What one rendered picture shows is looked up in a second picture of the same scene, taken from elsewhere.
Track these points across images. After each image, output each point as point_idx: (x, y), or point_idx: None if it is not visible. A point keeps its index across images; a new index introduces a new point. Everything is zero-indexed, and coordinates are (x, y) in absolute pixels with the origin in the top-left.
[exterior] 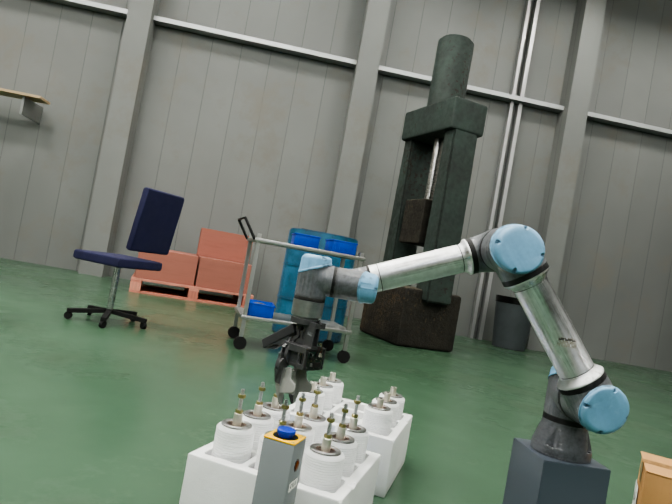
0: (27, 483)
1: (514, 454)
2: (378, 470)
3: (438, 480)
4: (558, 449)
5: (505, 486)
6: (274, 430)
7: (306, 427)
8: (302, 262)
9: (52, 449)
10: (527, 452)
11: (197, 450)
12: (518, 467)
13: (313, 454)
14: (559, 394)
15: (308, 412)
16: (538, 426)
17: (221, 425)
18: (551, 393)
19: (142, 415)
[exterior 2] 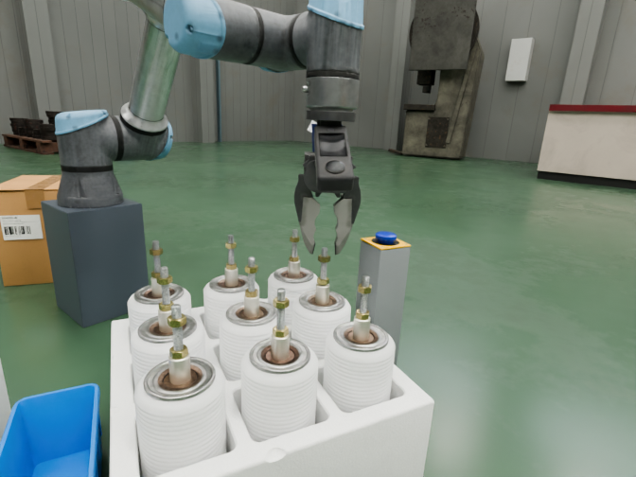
0: None
1: (79, 228)
2: (4, 403)
3: None
4: (121, 192)
5: (76, 268)
6: (389, 246)
7: (243, 307)
8: (362, 9)
9: None
10: (108, 212)
11: (414, 402)
12: (96, 235)
13: (316, 276)
14: (121, 140)
15: (149, 338)
16: (92, 185)
17: (390, 342)
18: (100, 144)
19: None
